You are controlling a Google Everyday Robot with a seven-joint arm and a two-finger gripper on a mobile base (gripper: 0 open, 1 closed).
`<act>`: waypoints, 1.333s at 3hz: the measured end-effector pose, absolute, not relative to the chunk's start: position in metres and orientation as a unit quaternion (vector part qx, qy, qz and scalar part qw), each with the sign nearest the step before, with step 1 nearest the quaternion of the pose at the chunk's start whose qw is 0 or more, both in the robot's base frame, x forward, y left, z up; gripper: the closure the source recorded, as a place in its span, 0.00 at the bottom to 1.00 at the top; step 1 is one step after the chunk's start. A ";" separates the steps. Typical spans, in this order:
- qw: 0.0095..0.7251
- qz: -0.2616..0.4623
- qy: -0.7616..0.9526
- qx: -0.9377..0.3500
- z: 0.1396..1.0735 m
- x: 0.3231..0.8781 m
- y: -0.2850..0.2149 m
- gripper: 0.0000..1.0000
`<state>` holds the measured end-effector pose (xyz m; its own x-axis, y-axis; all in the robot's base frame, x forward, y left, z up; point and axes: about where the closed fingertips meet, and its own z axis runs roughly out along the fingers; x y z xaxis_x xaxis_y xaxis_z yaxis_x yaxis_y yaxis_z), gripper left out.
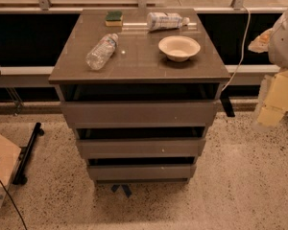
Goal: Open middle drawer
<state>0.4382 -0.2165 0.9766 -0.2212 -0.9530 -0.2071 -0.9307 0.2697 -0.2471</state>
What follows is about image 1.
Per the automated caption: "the black bracket behind cabinet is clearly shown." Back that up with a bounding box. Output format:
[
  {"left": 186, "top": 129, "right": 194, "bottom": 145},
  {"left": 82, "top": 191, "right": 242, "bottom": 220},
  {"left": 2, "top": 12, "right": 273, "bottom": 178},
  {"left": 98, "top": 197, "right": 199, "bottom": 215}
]
[{"left": 220, "top": 96, "right": 235, "bottom": 117}]

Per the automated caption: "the grey top drawer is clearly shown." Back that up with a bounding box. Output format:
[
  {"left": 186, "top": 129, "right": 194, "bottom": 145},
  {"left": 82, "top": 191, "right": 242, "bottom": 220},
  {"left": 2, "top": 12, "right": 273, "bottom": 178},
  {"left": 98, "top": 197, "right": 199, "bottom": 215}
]
[{"left": 60, "top": 102, "right": 216, "bottom": 128}]

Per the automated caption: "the grey bottom drawer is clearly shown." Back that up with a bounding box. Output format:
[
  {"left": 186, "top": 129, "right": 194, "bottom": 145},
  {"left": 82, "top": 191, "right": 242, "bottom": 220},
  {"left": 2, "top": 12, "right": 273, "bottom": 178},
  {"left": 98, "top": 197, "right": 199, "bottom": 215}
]
[{"left": 87, "top": 165, "right": 196, "bottom": 181}]

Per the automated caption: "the green yellow sponge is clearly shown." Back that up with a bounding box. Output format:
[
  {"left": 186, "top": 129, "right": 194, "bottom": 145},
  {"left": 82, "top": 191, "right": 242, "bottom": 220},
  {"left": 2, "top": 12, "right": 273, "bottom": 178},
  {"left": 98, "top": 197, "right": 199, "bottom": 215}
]
[{"left": 105, "top": 11, "right": 123, "bottom": 27}]

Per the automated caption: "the white blue lying bottle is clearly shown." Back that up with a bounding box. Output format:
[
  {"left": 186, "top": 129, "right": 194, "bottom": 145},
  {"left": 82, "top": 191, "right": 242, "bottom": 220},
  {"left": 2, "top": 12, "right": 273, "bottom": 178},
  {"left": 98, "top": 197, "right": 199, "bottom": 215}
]
[{"left": 147, "top": 12, "right": 190, "bottom": 31}]

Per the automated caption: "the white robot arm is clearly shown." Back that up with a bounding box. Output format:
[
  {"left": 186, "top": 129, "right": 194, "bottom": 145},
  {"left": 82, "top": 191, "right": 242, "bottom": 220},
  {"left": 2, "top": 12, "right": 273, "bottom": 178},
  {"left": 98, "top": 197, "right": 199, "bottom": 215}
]
[{"left": 248, "top": 9, "right": 288, "bottom": 131}]

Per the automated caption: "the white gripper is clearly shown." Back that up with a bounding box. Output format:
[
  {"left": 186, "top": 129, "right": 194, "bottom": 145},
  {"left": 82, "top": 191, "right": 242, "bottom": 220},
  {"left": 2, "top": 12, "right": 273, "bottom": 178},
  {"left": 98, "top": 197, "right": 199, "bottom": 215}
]
[{"left": 248, "top": 28, "right": 288, "bottom": 131}]

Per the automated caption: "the grey drawer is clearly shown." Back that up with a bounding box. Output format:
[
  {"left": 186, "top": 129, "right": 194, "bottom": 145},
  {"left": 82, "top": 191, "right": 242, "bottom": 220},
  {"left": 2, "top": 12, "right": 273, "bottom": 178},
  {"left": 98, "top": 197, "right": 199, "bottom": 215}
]
[
  {"left": 60, "top": 102, "right": 216, "bottom": 128},
  {"left": 76, "top": 138, "right": 205, "bottom": 159},
  {"left": 87, "top": 165, "right": 196, "bottom": 181}
]

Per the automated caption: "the white bowl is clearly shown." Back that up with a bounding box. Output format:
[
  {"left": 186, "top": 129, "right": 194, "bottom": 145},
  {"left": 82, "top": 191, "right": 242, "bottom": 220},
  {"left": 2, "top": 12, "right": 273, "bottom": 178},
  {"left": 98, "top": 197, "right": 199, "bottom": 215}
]
[{"left": 158, "top": 35, "right": 201, "bottom": 62}]

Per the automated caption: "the grey drawer cabinet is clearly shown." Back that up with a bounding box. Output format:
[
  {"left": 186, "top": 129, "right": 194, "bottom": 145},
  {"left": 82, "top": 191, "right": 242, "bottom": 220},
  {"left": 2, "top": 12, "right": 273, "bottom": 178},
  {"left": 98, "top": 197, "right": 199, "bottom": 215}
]
[{"left": 49, "top": 9, "right": 229, "bottom": 184}]

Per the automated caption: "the white cable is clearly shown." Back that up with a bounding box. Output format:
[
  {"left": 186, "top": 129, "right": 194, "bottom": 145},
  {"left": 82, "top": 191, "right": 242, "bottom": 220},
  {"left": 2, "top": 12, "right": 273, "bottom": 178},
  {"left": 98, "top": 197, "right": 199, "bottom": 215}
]
[{"left": 221, "top": 6, "right": 252, "bottom": 93}]

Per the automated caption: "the cardboard box left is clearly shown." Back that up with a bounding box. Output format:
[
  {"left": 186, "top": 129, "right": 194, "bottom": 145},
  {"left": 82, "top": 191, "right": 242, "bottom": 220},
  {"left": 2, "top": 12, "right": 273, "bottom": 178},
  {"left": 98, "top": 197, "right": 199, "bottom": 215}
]
[{"left": 0, "top": 134, "right": 21, "bottom": 208}]

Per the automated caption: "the clear plastic water bottle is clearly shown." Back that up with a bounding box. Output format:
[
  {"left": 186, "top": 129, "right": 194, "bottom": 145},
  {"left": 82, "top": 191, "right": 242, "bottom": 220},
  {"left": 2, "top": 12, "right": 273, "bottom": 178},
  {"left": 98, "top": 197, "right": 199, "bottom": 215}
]
[{"left": 85, "top": 34, "right": 118, "bottom": 71}]

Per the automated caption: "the black cable left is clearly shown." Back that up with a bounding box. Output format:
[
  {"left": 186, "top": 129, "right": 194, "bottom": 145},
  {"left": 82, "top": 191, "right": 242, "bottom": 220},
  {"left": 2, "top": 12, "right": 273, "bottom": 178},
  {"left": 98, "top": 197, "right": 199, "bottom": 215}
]
[{"left": 0, "top": 166, "right": 29, "bottom": 230}]

